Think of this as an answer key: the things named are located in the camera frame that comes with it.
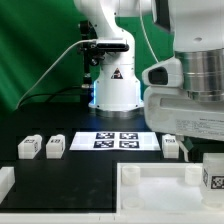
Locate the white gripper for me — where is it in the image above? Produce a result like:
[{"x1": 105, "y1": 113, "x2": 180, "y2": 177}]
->
[{"x1": 144, "y1": 87, "x2": 224, "y2": 162}]

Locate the white square tabletop part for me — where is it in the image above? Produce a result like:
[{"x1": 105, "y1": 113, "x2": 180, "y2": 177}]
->
[{"x1": 117, "y1": 163, "x2": 224, "y2": 213}]

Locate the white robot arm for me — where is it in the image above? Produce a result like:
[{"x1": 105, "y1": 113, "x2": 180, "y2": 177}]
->
[{"x1": 73, "y1": 0, "x2": 224, "y2": 160}]

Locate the white marker sheet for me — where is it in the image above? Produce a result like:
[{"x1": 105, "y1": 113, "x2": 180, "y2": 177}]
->
[{"x1": 70, "y1": 131, "x2": 160, "y2": 151}]

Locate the left white obstacle block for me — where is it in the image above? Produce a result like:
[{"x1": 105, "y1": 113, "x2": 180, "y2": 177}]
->
[{"x1": 0, "y1": 167, "x2": 15, "y2": 204}]

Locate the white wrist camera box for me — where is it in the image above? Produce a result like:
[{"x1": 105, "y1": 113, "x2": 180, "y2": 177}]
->
[{"x1": 142, "y1": 57, "x2": 183, "y2": 88}]

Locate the grey right cable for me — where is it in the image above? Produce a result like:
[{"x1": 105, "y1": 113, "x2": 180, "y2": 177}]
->
[{"x1": 139, "y1": 0, "x2": 160, "y2": 64}]

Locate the black camera on stand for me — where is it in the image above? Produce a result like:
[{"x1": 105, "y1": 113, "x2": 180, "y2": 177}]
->
[{"x1": 77, "y1": 20, "x2": 130, "y2": 101}]

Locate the black cable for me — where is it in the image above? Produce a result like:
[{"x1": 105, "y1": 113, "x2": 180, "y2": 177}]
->
[{"x1": 18, "y1": 86, "x2": 84, "y2": 108}]

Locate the grey camera cable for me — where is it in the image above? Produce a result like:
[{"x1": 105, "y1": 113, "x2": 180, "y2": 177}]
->
[{"x1": 15, "y1": 39, "x2": 98, "y2": 110}]

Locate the white front rail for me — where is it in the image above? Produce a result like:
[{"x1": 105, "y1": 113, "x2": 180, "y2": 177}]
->
[{"x1": 0, "y1": 214, "x2": 224, "y2": 224}]

